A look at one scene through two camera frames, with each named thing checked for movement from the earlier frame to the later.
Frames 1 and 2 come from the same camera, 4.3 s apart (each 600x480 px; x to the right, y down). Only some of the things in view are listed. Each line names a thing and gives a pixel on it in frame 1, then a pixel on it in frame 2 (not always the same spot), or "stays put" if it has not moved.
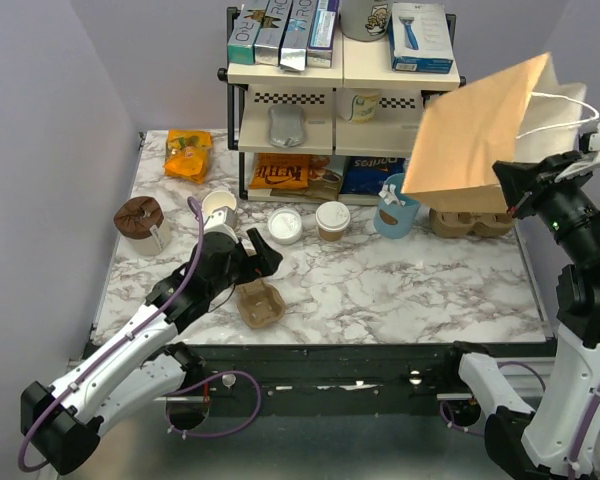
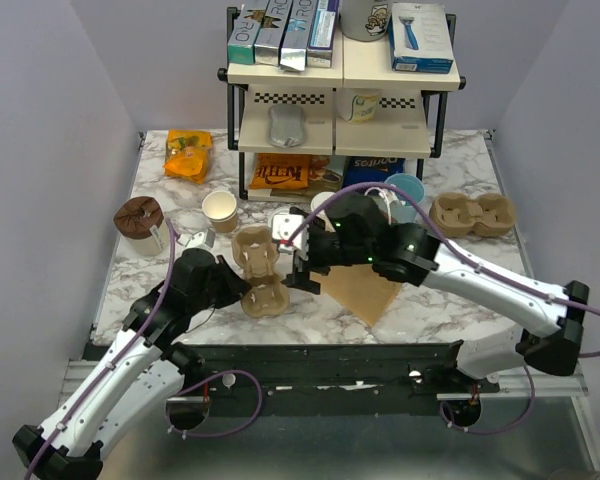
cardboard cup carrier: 461,224 stays put
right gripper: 520,179 -> 299,277
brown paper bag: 518,114 -> 360,288
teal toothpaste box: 245,30 stays put
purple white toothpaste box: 320,43 stays put
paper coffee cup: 216,199 stays put
